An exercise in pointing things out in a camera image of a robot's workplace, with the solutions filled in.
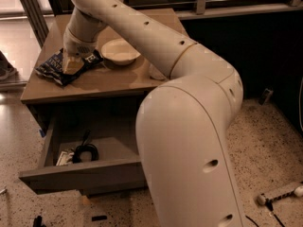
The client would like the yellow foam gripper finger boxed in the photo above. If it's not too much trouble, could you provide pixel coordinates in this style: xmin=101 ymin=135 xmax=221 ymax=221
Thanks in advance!
xmin=62 ymin=50 xmax=84 ymax=75

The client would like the blue chip bag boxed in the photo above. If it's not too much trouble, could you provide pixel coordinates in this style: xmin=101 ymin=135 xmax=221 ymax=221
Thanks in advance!
xmin=34 ymin=48 xmax=103 ymax=86

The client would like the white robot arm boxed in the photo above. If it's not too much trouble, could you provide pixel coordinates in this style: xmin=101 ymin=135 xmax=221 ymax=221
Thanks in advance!
xmin=63 ymin=0 xmax=247 ymax=227

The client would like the white packet in drawer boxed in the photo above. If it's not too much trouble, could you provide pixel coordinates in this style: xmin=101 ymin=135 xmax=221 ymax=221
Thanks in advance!
xmin=56 ymin=150 xmax=74 ymax=166

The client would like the grey open top drawer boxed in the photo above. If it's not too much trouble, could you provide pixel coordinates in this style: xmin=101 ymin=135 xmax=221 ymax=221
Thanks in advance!
xmin=19 ymin=113 xmax=146 ymax=196

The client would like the brown cabinet with drawers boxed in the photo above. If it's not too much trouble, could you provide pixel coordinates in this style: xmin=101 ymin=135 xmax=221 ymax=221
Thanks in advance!
xmin=19 ymin=9 xmax=190 ymax=198

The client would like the white paper bowl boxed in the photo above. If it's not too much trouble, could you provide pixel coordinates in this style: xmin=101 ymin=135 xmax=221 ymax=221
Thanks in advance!
xmin=101 ymin=39 xmax=140 ymax=65

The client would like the blue tape piece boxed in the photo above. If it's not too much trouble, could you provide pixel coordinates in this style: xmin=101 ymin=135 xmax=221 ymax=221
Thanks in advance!
xmin=39 ymin=130 xmax=45 ymax=138

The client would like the metal window railing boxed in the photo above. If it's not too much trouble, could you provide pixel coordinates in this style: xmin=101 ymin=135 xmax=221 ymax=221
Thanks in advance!
xmin=20 ymin=0 xmax=303 ymax=44

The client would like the clear plastic water bottle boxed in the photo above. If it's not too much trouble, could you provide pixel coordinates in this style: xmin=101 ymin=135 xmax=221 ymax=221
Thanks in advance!
xmin=149 ymin=64 xmax=166 ymax=80

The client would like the small black floor object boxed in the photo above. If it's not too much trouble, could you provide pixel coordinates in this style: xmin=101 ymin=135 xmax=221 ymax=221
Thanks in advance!
xmin=91 ymin=216 xmax=107 ymax=221

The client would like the black object bottom left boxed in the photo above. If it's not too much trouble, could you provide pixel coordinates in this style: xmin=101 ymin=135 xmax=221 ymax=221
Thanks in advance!
xmin=32 ymin=216 xmax=45 ymax=227

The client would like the black floor cable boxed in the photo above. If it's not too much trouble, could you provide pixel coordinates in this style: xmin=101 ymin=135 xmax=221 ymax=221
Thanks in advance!
xmin=245 ymin=201 xmax=287 ymax=227

